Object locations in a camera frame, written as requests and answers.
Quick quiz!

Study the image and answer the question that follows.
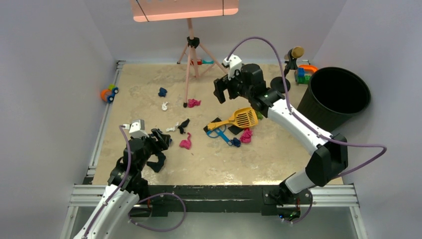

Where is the orange green toy car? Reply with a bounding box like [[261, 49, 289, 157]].
[[100, 84, 119, 104]]

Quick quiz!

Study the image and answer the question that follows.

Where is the pink paper scrap right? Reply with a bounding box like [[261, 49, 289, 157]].
[[240, 128, 253, 143]]

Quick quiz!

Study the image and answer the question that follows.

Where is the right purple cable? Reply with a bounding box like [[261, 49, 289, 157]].
[[226, 36, 387, 225]]

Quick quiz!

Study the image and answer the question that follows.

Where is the small blue paper scrap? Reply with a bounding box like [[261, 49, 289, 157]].
[[230, 137, 241, 147]]

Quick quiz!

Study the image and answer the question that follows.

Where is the pink light panel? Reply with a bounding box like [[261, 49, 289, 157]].
[[130, 0, 239, 22]]

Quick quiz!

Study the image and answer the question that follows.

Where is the pink paper scrap by tripod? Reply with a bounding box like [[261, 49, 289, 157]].
[[187, 99, 202, 108]]

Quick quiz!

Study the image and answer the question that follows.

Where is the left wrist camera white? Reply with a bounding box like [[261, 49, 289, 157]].
[[123, 119, 149, 138]]

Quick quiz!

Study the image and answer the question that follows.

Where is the blue hand brush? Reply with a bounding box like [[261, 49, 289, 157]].
[[204, 126, 233, 146]]

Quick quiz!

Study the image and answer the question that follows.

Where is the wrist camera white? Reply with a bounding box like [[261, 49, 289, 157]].
[[123, 119, 149, 138], [222, 54, 242, 80]]

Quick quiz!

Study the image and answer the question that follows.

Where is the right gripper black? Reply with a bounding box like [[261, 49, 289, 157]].
[[214, 68, 253, 104]]

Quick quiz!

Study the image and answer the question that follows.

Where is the blue paper scrap far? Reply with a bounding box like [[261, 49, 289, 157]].
[[158, 87, 168, 97]]

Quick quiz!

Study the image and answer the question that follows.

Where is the pink paper scrap centre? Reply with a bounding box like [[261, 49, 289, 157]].
[[179, 132, 192, 150]]

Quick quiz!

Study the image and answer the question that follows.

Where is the yellow slotted scoop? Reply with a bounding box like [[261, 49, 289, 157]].
[[207, 107, 259, 130]]

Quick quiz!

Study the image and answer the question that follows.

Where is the black microphone stand gold head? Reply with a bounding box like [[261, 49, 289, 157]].
[[270, 46, 305, 94]]

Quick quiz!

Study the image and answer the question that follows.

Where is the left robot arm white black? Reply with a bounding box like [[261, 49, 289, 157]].
[[74, 125, 172, 239]]

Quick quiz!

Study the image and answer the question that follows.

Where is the purple cable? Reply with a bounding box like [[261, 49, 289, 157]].
[[226, 36, 387, 225], [82, 124, 187, 239]]

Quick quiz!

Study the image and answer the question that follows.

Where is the pink tripod stand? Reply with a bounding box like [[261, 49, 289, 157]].
[[177, 18, 227, 108]]

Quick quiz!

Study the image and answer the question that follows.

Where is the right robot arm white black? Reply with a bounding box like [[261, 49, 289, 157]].
[[213, 63, 348, 205]]

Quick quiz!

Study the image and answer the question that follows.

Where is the black paper scrap centre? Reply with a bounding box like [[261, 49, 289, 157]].
[[177, 119, 190, 134]]

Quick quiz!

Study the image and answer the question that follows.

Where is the white paper scrap far left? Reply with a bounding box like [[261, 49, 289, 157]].
[[161, 102, 168, 111]]

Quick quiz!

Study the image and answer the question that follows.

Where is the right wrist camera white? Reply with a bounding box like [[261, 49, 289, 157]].
[[222, 54, 242, 80]]

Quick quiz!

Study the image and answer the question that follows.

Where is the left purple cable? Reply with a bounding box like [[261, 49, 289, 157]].
[[82, 124, 187, 239]]

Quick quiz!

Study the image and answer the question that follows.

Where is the red teal toy behind tripod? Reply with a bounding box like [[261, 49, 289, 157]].
[[190, 58, 215, 66]]

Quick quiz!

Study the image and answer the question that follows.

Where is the colourful block toy orange arch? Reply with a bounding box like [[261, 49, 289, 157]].
[[294, 65, 318, 85]]

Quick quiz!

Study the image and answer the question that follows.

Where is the white twisted paper scrap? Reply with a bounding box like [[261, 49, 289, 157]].
[[166, 122, 179, 132]]

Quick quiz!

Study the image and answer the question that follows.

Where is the black trash bin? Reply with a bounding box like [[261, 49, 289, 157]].
[[297, 67, 371, 131]]

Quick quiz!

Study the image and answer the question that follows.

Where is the flat black paper sheet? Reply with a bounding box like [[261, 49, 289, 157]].
[[228, 125, 244, 135]]

